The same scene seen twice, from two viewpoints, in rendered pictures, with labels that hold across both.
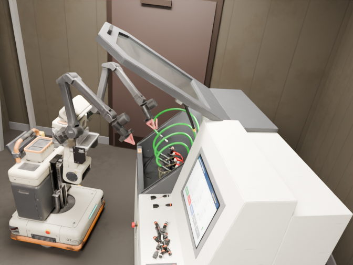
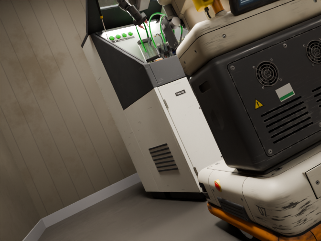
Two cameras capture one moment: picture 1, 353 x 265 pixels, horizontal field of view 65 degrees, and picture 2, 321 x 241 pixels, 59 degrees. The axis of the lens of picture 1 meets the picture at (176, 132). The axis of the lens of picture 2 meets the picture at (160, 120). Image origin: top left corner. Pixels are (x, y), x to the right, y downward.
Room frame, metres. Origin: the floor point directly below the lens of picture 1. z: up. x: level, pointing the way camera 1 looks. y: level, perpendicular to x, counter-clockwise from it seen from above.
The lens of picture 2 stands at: (2.70, 2.03, 0.57)
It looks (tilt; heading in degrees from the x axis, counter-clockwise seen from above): 1 degrees up; 252
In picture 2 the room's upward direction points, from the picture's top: 24 degrees counter-clockwise
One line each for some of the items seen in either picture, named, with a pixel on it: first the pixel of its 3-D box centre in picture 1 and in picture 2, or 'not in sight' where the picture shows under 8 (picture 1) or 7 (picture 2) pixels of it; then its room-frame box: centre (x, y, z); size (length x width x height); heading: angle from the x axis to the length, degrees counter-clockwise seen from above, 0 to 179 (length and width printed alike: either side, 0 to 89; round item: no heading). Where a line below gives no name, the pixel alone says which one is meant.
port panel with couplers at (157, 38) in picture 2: not in sight; (163, 44); (1.62, -0.29, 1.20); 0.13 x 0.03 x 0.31; 11
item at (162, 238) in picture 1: (161, 237); not in sight; (1.05, 0.02, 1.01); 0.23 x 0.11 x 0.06; 11
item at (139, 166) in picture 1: (139, 174); (188, 63); (1.76, 0.25, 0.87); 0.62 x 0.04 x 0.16; 11
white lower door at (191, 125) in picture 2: (136, 213); (214, 119); (1.75, 0.27, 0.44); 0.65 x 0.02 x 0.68; 11
